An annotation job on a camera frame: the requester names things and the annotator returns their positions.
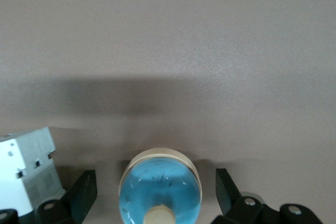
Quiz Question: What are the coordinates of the white circuit breaker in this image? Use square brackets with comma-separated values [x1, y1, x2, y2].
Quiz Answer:
[0, 126, 66, 217]

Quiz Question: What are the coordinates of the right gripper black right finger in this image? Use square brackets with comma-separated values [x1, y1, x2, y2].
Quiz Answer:
[211, 168, 283, 224]

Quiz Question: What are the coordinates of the brown leather table mat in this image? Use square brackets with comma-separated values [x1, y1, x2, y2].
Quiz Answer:
[0, 0, 336, 224]

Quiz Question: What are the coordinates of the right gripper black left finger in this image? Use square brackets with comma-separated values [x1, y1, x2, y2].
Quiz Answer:
[18, 169, 98, 224]

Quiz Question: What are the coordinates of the blue dome call bell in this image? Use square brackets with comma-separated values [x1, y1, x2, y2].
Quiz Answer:
[118, 147, 203, 224]

